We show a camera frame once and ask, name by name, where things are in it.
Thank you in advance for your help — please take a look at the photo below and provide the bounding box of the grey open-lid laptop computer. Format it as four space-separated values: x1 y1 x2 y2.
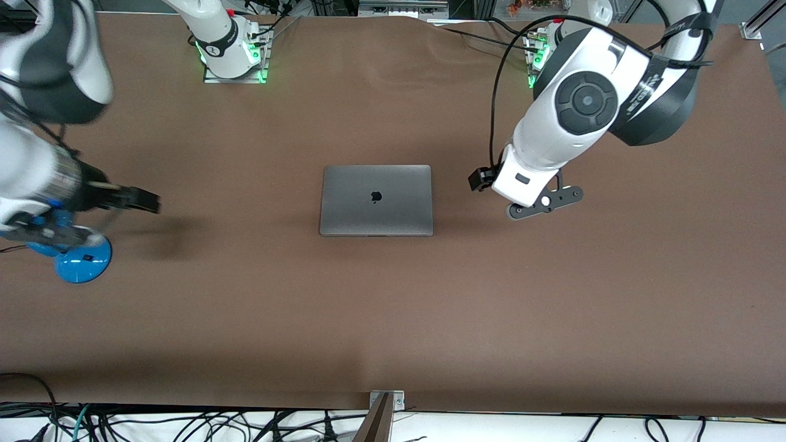
319 164 434 238

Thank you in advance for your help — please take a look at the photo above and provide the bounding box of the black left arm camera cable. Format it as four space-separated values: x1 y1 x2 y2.
488 15 622 174

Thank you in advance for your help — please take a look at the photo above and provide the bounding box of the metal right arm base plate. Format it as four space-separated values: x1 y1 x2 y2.
203 26 271 85

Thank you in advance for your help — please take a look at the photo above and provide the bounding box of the long black base cable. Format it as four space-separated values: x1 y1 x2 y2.
438 26 536 55

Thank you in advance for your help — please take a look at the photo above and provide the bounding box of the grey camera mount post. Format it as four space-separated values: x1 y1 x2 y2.
352 393 394 442

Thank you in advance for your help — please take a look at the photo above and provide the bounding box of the metal post bracket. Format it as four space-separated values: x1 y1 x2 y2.
368 389 406 412

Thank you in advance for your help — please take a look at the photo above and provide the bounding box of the aluminium frame profile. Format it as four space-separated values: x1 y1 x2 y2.
739 0 786 41

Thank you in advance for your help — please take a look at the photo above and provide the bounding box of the short black base cable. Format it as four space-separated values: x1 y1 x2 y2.
488 17 532 39

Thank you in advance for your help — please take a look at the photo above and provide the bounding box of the teal floor cable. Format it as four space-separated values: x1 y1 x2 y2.
72 403 91 442

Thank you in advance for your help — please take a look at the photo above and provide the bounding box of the grey power strip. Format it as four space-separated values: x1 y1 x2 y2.
358 0 449 18

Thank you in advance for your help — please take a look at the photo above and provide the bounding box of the blue desk lamp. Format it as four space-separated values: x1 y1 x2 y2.
25 209 113 284

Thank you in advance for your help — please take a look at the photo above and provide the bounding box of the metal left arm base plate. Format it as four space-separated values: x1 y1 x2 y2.
523 29 556 90

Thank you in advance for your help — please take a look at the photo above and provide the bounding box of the black right base cable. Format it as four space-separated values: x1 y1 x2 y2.
249 5 303 48

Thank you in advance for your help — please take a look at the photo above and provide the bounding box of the looped black floor cable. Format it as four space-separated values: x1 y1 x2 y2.
0 372 60 442

